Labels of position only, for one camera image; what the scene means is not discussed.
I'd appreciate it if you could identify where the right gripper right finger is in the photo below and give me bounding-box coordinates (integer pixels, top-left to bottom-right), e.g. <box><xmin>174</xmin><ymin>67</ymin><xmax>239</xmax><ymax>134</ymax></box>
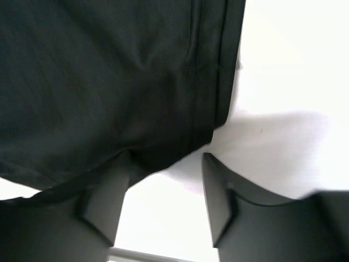
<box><xmin>202</xmin><ymin>153</ymin><xmax>348</xmax><ymax>261</ymax></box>

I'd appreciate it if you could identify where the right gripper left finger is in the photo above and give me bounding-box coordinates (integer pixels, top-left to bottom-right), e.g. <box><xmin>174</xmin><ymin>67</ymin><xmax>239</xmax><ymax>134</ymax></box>
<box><xmin>1</xmin><ymin>152</ymin><xmax>133</xmax><ymax>261</ymax></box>

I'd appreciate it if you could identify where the black t shirt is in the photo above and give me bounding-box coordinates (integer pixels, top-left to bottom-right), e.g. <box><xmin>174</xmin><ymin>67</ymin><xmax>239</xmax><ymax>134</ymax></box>
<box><xmin>1</xmin><ymin>1</ymin><xmax>245</xmax><ymax>190</ymax></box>

